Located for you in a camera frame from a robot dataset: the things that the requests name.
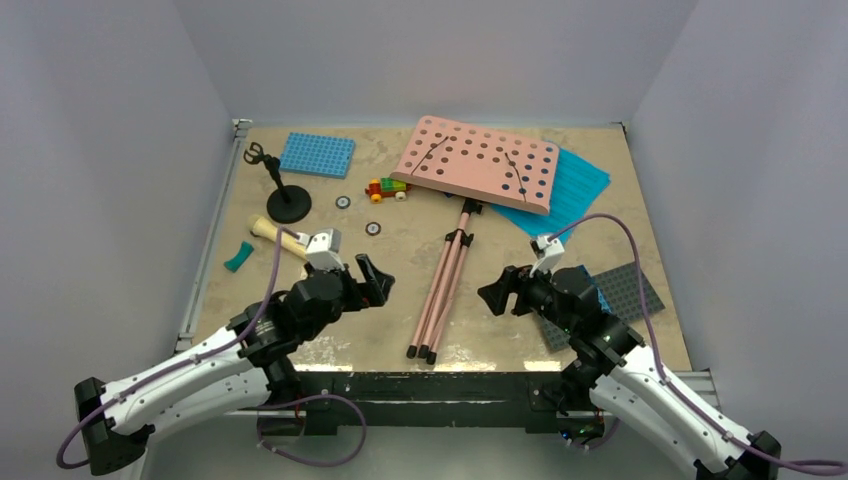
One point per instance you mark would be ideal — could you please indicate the beige toy microphone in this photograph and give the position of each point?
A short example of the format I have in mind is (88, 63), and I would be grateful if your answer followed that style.
(291, 241)

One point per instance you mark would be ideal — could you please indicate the blue sheet music page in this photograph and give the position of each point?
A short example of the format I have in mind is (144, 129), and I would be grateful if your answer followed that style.
(576, 185)

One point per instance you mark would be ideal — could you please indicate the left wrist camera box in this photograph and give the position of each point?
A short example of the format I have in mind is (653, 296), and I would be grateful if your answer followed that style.
(322, 249)

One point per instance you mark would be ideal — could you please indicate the pink music stand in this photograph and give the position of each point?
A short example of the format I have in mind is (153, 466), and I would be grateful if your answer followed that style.
(480, 165)

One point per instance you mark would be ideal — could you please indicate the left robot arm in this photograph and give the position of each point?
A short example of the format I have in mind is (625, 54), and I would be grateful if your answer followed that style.
(241, 365)

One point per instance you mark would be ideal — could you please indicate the light blue brick baseplate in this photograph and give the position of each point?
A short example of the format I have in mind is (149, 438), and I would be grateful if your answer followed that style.
(317, 155)

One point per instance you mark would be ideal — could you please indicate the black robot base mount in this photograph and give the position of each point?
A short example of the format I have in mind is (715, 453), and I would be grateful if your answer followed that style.
(536, 402)

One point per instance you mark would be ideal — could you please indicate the grey brick baseplate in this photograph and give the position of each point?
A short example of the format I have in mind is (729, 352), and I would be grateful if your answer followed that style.
(620, 288)

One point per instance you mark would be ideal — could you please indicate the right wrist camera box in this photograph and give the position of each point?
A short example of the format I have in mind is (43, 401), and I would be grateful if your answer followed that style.
(548, 251)

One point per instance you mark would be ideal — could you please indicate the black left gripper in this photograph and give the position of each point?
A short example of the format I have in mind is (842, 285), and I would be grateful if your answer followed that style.
(363, 294)

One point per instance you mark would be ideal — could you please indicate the aluminium frame rail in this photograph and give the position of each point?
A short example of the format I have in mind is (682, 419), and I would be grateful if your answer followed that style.
(190, 319)

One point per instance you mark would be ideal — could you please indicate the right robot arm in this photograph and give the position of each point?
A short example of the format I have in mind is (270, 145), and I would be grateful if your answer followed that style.
(616, 371)

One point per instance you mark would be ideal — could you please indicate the round marker sticker right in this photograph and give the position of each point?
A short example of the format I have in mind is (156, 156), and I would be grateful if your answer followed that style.
(373, 228)

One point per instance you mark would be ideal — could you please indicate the blue bricks on grey plate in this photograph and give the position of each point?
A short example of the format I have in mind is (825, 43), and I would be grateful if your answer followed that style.
(600, 296)

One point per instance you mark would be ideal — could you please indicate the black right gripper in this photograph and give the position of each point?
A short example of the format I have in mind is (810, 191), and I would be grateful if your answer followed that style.
(496, 293)

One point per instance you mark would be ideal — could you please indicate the colourful toy brick car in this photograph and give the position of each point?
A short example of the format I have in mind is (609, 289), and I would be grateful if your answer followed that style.
(379, 189)

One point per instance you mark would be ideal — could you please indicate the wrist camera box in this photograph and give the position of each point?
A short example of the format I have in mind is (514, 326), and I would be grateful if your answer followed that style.
(322, 249)
(548, 251)

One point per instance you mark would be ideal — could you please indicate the teal curved block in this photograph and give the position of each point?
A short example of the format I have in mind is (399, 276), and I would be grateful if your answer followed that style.
(245, 250)

